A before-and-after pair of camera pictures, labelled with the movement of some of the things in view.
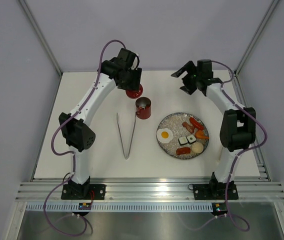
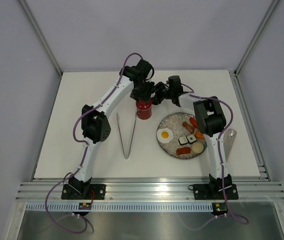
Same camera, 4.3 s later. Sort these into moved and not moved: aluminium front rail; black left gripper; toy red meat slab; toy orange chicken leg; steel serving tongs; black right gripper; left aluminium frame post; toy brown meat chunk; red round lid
Moved: black left gripper; red round lid; black right gripper
Not moved: toy orange chicken leg; aluminium front rail; steel serving tongs; toy red meat slab; toy brown meat chunk; left aluminium frame post
